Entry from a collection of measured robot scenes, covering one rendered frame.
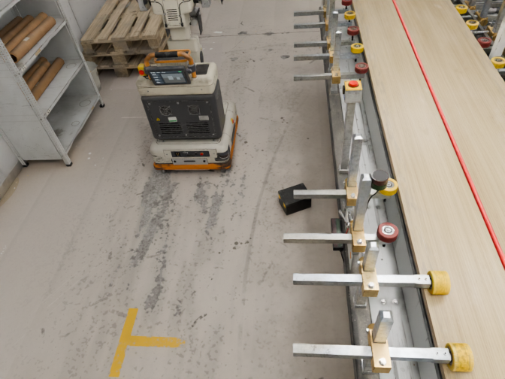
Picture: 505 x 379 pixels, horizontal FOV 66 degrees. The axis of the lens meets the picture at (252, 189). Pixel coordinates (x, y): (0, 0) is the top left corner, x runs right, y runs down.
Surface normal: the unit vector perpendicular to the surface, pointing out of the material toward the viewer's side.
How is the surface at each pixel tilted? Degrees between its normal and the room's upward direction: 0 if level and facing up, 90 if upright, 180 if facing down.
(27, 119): 90
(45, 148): 90
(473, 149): 0
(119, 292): 0
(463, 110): 0
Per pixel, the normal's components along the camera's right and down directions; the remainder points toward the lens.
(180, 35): -0.09, 0.63
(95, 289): -0.09, -0.68
